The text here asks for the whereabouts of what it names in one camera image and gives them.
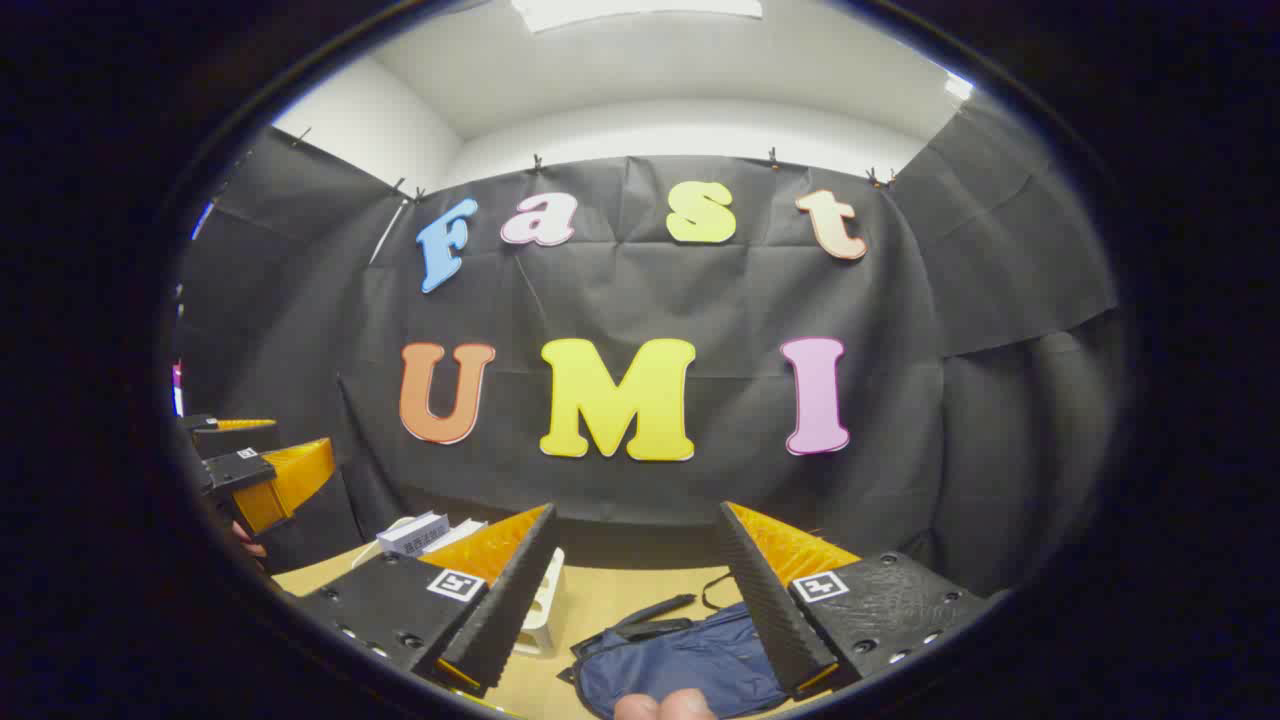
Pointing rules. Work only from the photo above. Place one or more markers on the black backdrop cloth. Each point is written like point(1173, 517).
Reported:
point(700, 300)

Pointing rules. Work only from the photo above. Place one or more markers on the lavender book with dark figure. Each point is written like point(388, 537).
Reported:
point(410, 535)

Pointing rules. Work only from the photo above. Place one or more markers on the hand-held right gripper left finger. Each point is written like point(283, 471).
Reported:
point(505, 610)

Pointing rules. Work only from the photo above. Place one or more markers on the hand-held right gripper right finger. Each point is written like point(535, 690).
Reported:
point(765, 610)

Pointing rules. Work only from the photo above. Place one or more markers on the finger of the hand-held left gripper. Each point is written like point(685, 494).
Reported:
point(285, 480)
point(235, 425)

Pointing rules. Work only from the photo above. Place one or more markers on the ceiling light panel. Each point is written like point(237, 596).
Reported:
point(640, 10)
point(958, 86)

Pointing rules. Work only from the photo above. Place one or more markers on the lavender cover book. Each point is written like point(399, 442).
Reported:
point(460, 532)

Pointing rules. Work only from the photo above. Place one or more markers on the white bookshelf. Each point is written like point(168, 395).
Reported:
point(545, 600)

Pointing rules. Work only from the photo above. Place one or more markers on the blue schoolbag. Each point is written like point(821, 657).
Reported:
point(690, 660)

